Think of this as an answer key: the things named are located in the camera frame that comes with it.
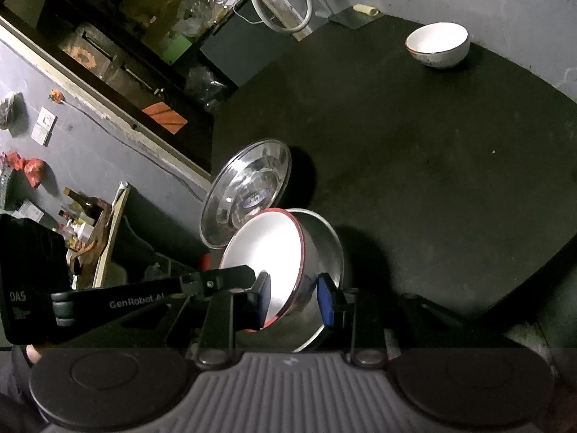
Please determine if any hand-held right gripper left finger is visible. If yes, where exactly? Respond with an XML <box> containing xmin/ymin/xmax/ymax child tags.
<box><xmin>115</xmin><ymin>273</ymin><xmax>273</xmax><ymax>367</ymax></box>

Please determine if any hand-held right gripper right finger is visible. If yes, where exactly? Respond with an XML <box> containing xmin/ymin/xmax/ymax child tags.
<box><xmin>317</xmin><ymin>273</ymin><xmax>499</xmax><ymax>367</ymax></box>

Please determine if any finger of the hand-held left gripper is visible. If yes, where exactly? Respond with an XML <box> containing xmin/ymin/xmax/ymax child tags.
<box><xmin>180</xmin><ymin>265</ymin><xmax>257</xmax><ymax>299</ymax></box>

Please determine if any steel bowl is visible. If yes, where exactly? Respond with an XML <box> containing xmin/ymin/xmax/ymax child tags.
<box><xmin>252</xmin><ymin>209</ymin><xmax>354</xmax><ymax>353</ymax></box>

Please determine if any white ceramic bowl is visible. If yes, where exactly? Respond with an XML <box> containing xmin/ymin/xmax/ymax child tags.
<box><xmin>405</xmin><ymin>22</ymin><xmax>471</xmax><ymax>69</ymax></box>
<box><xmin>219</xmin><ymin>209</ymin><xmax>307</xmax><ymax>328</ymax></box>

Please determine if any steel plate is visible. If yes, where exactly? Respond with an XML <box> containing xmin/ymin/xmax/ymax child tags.
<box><xmin>199</xmin><ymin>139</ymin><xmax>292</xmax><ymax>250</ymax></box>

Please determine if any brown wooden tray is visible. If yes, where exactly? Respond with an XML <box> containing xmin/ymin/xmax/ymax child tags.
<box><xmin>67</xmin><ymin>198</ymin><xmax>111</xmax><ymax>276</ymax></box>

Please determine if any wooden side table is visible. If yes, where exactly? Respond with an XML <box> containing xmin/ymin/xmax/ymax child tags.
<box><xmin>92</xmin><ymin>181</ymin><xmax>131</xmax><ymax>289</ymax></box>

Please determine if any dark glass bottle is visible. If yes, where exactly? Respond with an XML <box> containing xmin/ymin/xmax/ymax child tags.
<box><xmin>63</xmin><ymin>188</ymin><xmax>106</xmax><ymax>217</ymax></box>

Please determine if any clear hanging bag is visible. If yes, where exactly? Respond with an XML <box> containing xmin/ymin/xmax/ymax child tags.
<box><xmin>0</xmin><ymin>92</ymin><xmax>23</xmax><ymax>129</ymax></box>

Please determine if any orange sheet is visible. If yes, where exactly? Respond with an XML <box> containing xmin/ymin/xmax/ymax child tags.
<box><xmin>143</xmin><ymin>103</ymin><xmax>188</xmax><ymax>135</ymax></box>

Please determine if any black plastic bag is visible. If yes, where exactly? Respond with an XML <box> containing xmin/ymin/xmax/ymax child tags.
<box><xmin>185</xmin><ymin>65</ymin><xmax>235</xmax><ymax>111</ymax></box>

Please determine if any dark wooden door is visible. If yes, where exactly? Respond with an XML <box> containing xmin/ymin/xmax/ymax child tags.
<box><xmin>45</xmin><ymin>0</ymin><xmax>212</xmax><ymax>176</ymax></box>

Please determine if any dark cabinet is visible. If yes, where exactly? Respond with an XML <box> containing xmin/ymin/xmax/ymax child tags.
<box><xmin>201</xmin><ymin>0</ymin><xmax>298</xmax><ymax>86</ymax></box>

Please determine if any green box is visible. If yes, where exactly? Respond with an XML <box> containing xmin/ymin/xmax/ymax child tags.
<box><xmin>162</xmin><ymin>36</ymin><xmax>199</xmax><ymax>66</ymax></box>

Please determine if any black cable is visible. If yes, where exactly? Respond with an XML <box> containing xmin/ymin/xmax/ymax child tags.
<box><xmin>61</xmin><ymin>99</ymin><xmax>206</xmax><ymax>201</ymax></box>

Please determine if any cream door frame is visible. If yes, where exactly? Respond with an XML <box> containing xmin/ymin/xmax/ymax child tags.
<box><xmin>0</xmin><ymin>6</ymin><xmax>212</xmax><ymax>185</ymax></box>

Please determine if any white cable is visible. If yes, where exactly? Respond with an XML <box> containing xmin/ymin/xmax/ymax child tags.
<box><xmin>232</xmin><ymin>6</ymin><xmax>267</xmax><ymax>25</ymax></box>

